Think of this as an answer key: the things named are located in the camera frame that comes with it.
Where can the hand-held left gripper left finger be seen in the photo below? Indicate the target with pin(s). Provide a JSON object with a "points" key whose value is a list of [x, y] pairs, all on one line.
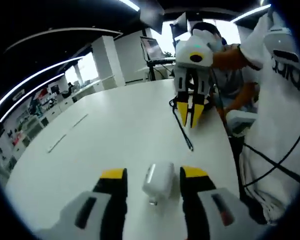
{"points": [[110, 200]]}

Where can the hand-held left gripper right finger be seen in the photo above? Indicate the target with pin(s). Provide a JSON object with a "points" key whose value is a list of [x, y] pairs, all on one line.
{"points": [[192, 200]]}

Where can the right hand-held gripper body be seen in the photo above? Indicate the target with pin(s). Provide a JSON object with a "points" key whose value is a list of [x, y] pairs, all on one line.
{"points": [[187, 48]]}

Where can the white charger adapter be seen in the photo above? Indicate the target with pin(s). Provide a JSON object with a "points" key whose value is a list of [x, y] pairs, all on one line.
{"points": [[157, 182]]}

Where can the white desk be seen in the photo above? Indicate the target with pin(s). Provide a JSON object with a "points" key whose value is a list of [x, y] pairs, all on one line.
{"points": [[115, 125]]}

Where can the dark hanging monitor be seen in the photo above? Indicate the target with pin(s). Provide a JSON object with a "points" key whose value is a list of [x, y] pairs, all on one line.
{"points": [[180, 25]]}

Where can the black laptop stand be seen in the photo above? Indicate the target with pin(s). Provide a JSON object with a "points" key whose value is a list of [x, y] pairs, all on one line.
{"points": [[152, 71]]}

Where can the open laptop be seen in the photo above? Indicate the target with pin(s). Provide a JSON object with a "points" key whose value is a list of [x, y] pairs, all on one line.
{"points": [[152, 47]]}

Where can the white rounded object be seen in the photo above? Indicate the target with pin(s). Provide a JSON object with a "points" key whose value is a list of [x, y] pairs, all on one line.
{"points": [[240, 120]]}

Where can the linear ceiling lights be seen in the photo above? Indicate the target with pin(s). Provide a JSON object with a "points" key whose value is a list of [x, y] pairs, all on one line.
{"points": [[251, 12]]}

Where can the white square column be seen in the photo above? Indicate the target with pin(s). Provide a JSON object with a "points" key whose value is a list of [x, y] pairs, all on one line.
{"points": [[110, 60]]}

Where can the person in white shirt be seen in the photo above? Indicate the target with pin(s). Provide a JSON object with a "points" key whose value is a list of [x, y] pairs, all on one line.
{"points": [[277, 112]]}

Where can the white chest-worn device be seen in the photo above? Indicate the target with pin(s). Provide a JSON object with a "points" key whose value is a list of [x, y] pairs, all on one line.
{"points": [[281, 40]]}

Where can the row of white office desks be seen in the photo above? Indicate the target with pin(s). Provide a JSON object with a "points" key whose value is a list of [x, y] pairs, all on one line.
{"points": [[87, 87]]}

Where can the white display shelves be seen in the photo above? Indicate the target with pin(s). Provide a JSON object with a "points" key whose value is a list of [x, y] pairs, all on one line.
{"points": [[22, 125]]}

